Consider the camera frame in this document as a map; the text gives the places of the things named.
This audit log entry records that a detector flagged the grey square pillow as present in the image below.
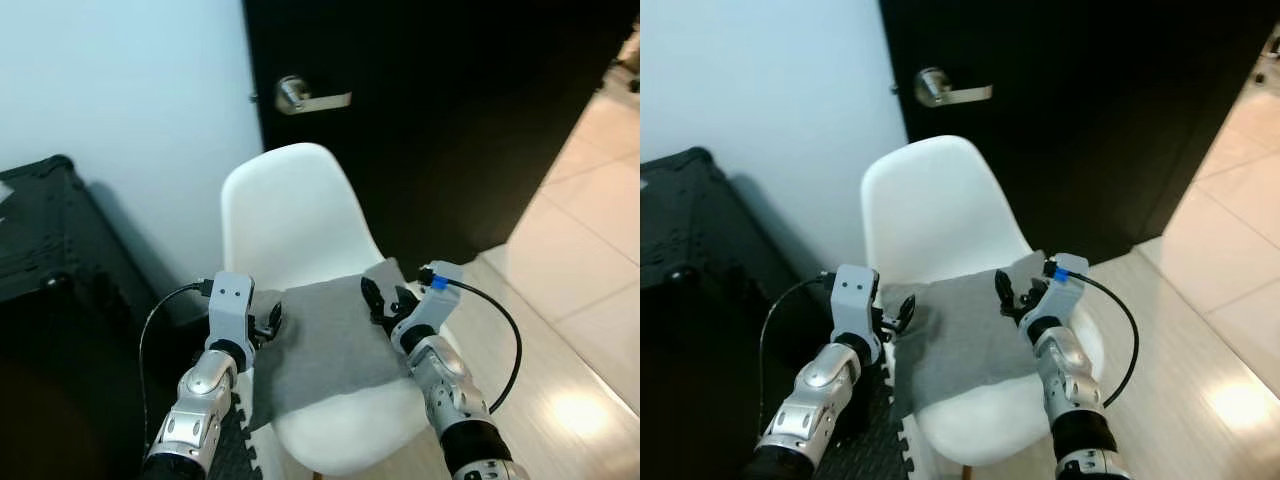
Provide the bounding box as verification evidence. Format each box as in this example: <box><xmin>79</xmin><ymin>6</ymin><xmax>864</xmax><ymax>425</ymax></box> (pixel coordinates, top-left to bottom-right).
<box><xmin>880</xmin><ymin>249</ymin><xmax>1063</xmax><ymax>423</ymax></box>
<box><xmin>245</xmin><ymin>257</ymin><xmax>423</xmax><ymax>433</ymax></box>

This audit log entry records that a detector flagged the white plastic shell chair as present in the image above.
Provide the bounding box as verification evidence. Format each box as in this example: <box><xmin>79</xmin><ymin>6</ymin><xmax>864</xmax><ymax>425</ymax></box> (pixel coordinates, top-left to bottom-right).
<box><xmin>219</xmin><ymin>142</ymin><xmax>473</xmax><ymax>478</ymax></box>
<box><xmin>859</xmin><ymin>134</ymin><xmax>1108</xmax><ymax>479</ymax></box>

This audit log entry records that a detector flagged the black door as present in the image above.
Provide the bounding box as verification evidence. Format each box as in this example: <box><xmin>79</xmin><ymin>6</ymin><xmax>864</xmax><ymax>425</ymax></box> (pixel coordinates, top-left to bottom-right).
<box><xmin>242</xmin><ymin>0</ymin><xmax>641</xmax><ymax>273</ymax></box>
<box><xmin>879</xmin><ymin>0</ymin><xmax>1280</xmax><ymax>265</ymax></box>

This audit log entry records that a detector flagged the black hard equipment case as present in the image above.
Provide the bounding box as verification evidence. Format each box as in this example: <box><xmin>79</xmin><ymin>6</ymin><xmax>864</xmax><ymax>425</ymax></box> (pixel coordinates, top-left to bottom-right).
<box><xmin>640</xmin><ymin>146</ymin><xmax>796</xmax><ymax>296</ymax></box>
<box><xmin>0</xmin><ymin>154</ymin><xmax>166</xmax><ymax>306</ymax></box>

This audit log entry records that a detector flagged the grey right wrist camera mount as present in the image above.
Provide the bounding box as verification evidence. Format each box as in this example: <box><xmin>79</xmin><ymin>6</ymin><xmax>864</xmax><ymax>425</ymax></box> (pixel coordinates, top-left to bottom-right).
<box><xmin>393</xmin><ymin>261</ymin><xmax>464</xmax><ymax>347</ymax></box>
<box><xmin>1020</xmin><ymin>253</ymin><xmax>1091</xmax><ymax>337</ymax></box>

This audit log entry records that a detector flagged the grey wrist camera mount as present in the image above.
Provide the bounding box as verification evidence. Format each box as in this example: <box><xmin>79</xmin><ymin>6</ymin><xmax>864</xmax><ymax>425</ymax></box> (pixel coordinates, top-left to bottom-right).
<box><xmin>393</xmin><ymin>261</ymin><xmax>464</xmax><ymax>347</ymax></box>
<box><xmin>831</xmin><ymin>264</ymin><xmax>882</xmax><ymax>347</ymax></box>
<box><xmin>1020</xmin><ymin>253</ymin><xmax>1091</xmax><ymax>337</ymax></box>
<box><xmin>207</xmin><ymin>272</ymin><xmax>259</xmax><ymax>351</ymax></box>

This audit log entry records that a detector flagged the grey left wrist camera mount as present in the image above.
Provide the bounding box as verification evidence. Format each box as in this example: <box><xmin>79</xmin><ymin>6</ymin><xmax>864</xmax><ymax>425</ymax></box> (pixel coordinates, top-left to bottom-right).
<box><xmin>207</xmin><ymin>272</ymin><xmax>259</xmax><ymax>351</ymax></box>
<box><xmin>831</xmin><ymin>264</ymin><xmax>882</xmax><ymax>347</ymax></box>

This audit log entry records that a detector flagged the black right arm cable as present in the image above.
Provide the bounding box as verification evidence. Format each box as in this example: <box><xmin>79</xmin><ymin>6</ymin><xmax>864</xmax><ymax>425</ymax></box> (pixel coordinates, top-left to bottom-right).
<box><xmin>418</xmin><ymin>264</ymin><xmax>524</xmax><ymax>415</ymax></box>
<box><xmin>1044</xmin><ymin>258</ymin><xmax>1142</xmax><ymax>408</ymax></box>

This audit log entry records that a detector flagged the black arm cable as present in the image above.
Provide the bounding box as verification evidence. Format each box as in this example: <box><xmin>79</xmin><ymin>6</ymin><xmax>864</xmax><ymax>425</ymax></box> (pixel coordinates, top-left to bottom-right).
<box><xmin>1044</xmin><ymin>258</ymin><xmax>1142</xmax><ymax>408</ymax></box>
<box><xmin>756</xmin><ymin>272</ymin><xmax>837</xmax><ymax>443</ymax></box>
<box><xmin>137</xmin><ymin>280</ymin><xmax>215</xmax><ymax>457</ymax></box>
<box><xmin>418</xmin><ymin>264</ymin><xmax>524</xmax><ymax>415</ymax></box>

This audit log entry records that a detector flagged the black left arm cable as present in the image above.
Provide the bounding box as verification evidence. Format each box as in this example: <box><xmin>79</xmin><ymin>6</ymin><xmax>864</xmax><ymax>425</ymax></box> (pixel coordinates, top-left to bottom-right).
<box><xmin>756</xmin><ymin>272</ymin><xmax>837</xmax><ymax>443</ymax></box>
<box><xmin>137</xmin><ymin>280</ymin><xmax>215</xmax><ymax>457</ymax></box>

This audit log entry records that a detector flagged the silver lever door handle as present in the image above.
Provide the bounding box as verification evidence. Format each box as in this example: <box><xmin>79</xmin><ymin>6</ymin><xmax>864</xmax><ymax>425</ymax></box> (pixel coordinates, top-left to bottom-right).
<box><xmin>913</xmin><ymin>66</ymin><xmax>995</xmax><ymax>110</ymax></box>
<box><xmin>275</xmin><ymin>74</ymin><xmax>354</xmax><ymax>117</ymax></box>

